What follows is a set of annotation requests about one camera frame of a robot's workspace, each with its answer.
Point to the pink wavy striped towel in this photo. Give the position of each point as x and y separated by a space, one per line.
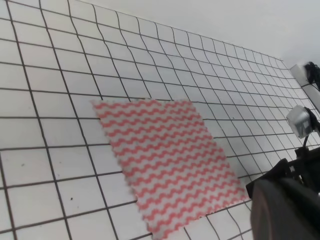
176 170

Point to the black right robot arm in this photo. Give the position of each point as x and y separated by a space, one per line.
286 200

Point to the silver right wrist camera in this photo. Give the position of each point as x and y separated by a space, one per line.
302 121

